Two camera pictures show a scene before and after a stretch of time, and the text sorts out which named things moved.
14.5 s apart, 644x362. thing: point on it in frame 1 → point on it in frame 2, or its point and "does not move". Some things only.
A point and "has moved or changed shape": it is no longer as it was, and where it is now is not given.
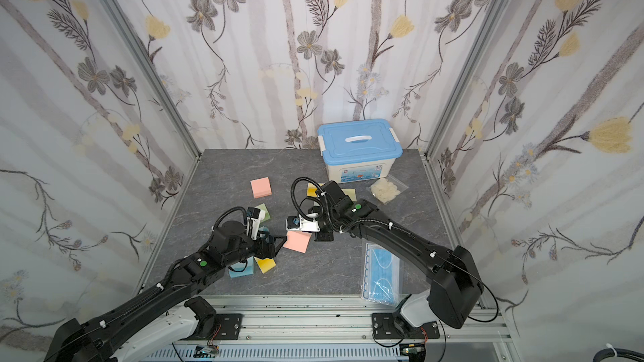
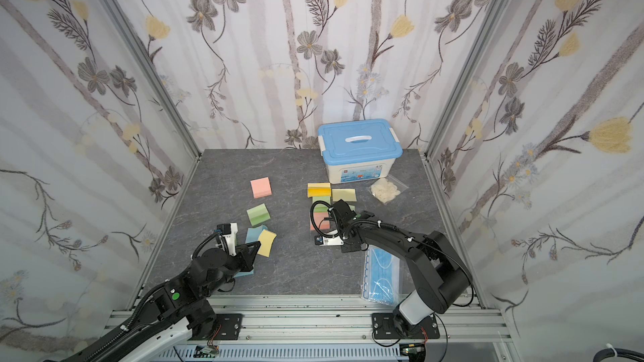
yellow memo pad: x=265 y=265 has moved or changed shape
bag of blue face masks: x=381 y=276 does not move
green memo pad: x=267 y=215 does not move
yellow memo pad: x=311 y=189 does not move
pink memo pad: x=298 y=241 has moved or changed shape
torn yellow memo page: x=351 y=193 does not move
